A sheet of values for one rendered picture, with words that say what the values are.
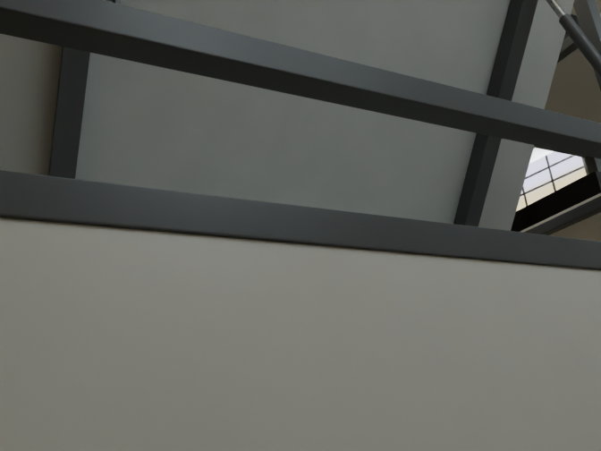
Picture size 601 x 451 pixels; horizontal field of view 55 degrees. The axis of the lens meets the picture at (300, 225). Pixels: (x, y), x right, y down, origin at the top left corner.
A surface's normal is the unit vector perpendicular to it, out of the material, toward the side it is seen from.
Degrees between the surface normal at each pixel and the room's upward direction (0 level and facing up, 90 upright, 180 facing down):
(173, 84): 127
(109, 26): 90
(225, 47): 90
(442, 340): 90
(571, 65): 180
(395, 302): 90
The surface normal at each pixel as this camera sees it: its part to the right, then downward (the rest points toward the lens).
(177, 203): 0.43, -0.36
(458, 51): 0.39, 0.26
